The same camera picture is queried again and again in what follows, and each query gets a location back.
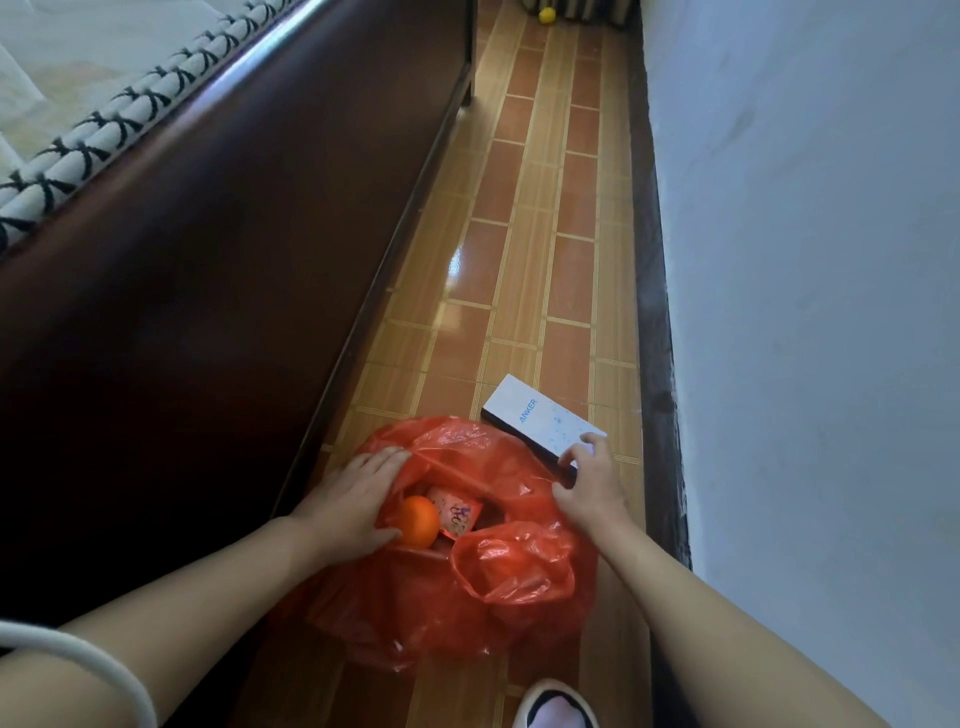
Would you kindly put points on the black baseboard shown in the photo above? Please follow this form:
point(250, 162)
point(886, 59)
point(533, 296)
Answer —
point(652, 300)

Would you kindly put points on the beige striped curtain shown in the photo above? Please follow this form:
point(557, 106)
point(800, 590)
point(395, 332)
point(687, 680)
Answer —
point(592, 9)

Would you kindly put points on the dark brown bed frame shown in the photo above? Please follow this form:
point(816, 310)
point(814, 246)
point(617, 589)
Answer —
point(225, 262)

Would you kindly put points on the person's right hand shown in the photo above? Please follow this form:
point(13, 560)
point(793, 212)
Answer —
point(596, 491)

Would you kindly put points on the red plastic bag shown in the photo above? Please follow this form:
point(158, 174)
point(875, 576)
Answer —
point(420, 607)

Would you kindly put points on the small red bordered card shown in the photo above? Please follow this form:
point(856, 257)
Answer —
point(455, 514)

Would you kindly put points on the white right slipper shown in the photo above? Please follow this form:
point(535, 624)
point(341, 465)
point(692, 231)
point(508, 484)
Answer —
point(559, 709)

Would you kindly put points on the person's left forearm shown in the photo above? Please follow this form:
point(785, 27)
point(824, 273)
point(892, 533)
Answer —
point(172, 637)

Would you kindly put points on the person's right forearm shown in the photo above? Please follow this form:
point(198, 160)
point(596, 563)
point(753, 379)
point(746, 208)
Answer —
point(720, 645)

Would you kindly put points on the person's left hand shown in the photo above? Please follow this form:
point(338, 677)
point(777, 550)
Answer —
point(345, 510)

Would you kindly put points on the small white blue box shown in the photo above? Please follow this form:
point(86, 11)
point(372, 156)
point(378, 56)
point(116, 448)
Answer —
point(536, 416)

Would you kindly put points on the small orange fruit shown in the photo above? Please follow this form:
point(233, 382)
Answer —
point(418, 523)

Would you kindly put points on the small yellow fruit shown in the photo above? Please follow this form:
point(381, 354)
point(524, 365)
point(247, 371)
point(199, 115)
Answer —
point(547, 15)

